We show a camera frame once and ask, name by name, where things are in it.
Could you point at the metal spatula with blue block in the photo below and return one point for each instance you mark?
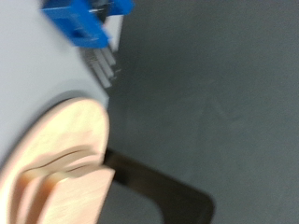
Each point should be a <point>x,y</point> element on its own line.
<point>81,21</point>

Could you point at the dark grey backdrop panel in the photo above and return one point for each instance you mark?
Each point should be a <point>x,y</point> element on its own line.
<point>202,77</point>

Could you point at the round wooden plate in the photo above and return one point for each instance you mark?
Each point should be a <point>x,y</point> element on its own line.
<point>68,127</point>

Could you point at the tan wooden bread slice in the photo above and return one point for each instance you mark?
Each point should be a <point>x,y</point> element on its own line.
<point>81,196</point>

